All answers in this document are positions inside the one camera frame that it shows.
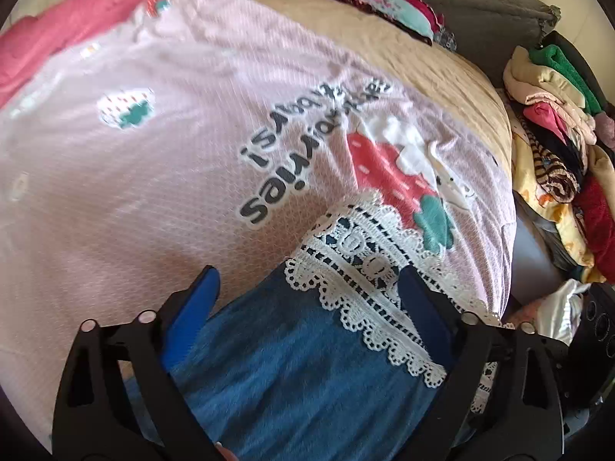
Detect pink duvet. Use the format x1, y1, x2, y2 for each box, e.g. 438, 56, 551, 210
0, 0, 327, 106

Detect white plastic bag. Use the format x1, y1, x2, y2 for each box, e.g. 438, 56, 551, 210
533, 279, 592, 347

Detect blue denim pants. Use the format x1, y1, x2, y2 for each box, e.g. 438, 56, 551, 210
122, 191, 515, 461

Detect beige quilted bedspread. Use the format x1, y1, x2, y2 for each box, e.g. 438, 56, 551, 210
240, 0, 512, 174

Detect dark grey cushion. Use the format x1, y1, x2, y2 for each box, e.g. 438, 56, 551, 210
408, 0, 560, 87

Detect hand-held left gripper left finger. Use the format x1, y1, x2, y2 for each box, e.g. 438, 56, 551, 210
51, 264, 222, 461

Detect pile of folded colourful clothes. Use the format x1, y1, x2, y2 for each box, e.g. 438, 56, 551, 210
502, 43, 615, 284

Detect pink strawberry print shirt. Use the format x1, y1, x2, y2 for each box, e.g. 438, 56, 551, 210
0, 0, 517, 443

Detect black round-holed appliance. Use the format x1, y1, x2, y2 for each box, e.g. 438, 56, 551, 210
562, 281, 615, 423

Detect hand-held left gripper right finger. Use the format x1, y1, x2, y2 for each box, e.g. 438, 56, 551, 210
398, 265, 565, 461

